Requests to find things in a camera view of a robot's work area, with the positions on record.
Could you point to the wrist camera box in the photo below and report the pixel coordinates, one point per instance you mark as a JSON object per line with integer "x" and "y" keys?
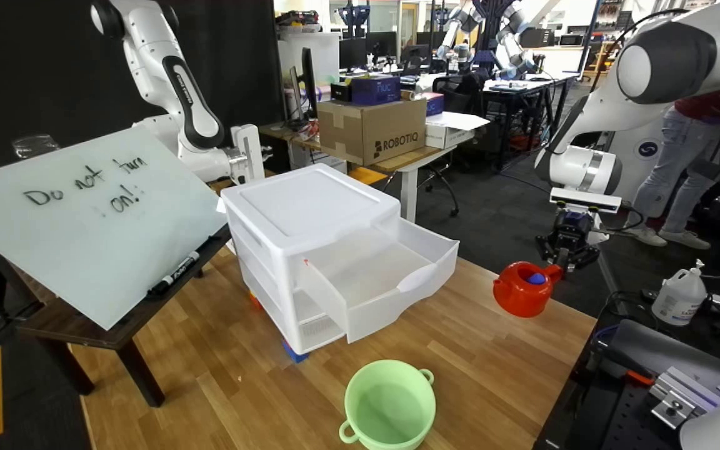
{"x": 592, "y": 201}

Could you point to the person standing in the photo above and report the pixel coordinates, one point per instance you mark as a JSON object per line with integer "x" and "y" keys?
{"x": 688, "y": 156}

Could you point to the black perforated breadboard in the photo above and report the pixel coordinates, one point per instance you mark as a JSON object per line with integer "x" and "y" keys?
{"x": 607, "y": 403}

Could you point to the white plastic drawer unit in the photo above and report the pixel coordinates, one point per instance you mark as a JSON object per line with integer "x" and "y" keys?
{"x": 329, "y": 255}

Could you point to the white plastic jug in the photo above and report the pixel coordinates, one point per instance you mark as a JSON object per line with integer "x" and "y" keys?
{"x": 681, "y": 295}

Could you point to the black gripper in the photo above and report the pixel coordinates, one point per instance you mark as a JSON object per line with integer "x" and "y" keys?
{"x": 574, "y": 241}

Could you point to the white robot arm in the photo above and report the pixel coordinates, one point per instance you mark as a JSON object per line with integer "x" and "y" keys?
{"x": 593, "y": 161}

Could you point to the green plastic pot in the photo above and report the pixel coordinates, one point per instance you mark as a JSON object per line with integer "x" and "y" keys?
{"x": 388, "y": 406}

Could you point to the red toy teapot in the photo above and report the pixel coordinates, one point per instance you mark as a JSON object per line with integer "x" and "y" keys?
{"x": 524, "y": 288}

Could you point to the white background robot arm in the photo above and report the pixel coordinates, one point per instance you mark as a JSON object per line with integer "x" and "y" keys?
{"x": 163, "y": 78}

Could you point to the whiteboard with writing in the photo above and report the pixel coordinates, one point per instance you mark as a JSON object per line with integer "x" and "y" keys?
{"x": 99, "y": 223}

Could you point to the black marker pen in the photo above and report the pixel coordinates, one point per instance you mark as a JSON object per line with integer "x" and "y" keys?
{"x": 168, "y": 280}

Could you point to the aluminium extrusion bar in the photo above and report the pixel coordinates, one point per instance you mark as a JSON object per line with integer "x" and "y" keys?
{"x": 681, "y": 399}

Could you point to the dark wooden side table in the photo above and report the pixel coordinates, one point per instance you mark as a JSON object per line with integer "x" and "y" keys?
{"x": 56, "y": 325}

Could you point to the large cardboard box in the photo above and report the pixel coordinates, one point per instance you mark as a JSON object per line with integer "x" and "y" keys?
{"x": 371, "y": 133}

